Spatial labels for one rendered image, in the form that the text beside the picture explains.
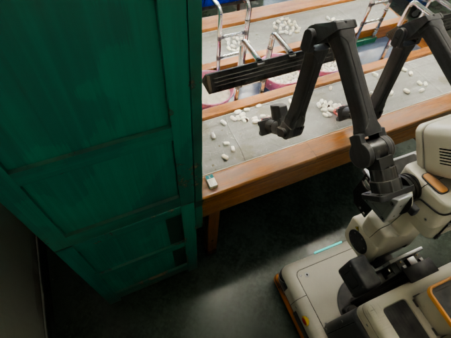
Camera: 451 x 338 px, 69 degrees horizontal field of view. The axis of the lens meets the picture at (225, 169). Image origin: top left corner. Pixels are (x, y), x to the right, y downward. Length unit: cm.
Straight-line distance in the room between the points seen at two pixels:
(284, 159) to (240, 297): 89
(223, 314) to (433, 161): 138
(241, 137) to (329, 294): 90
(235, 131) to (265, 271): 90
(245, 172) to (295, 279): 66
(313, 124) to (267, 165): 39
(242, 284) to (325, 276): 49
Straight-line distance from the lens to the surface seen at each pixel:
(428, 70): 238
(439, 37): 137
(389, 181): 100
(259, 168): 147
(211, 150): 154
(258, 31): 227
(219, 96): 179
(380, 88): 154
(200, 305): 201
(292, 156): 155
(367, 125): 100
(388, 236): 133
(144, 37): 72
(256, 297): 204
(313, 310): 180
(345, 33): 103
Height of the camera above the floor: 197
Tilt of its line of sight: 56 degrees down
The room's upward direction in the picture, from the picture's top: 6 degrees clockwise
